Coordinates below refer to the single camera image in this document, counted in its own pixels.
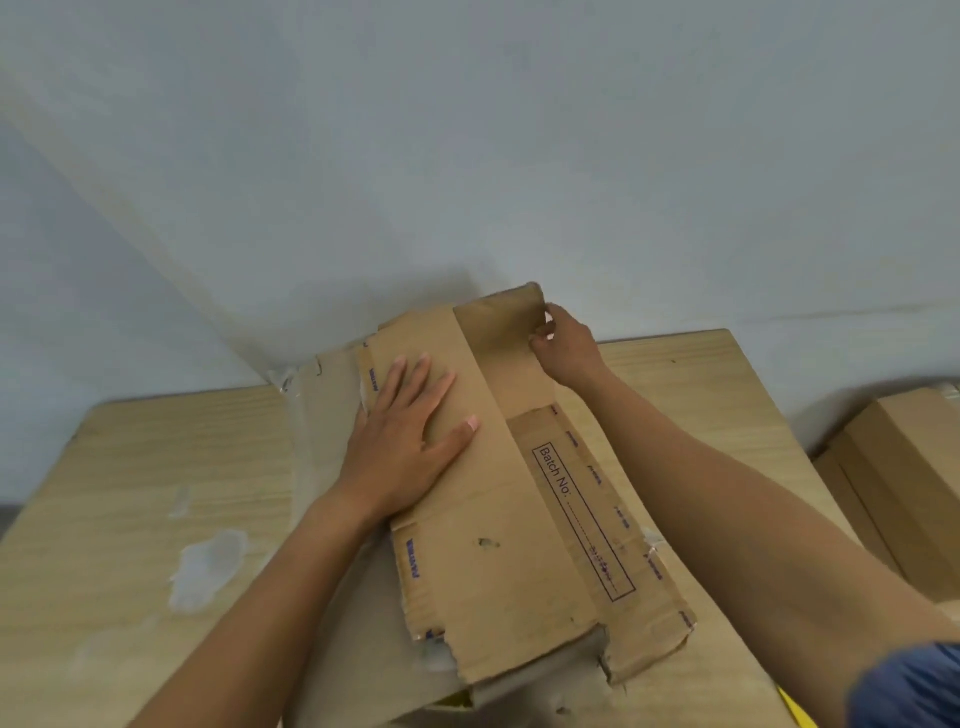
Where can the person's left hand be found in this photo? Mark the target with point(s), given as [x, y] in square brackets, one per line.
[390, 457]

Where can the person's right hand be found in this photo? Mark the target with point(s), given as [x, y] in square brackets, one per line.
[574, 356]

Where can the brown cardboard box yellow sides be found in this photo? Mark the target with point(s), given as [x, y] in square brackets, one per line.
[495, 570]

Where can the yellow utility knife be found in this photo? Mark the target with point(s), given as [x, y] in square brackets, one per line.
[795, 712]

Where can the person's right forearm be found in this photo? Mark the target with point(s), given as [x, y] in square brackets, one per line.
[750, 540]

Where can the person's left forearm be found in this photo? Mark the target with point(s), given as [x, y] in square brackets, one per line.
[262, 637]

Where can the light wooden table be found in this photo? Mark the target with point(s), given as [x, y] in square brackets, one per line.
[150, 465]

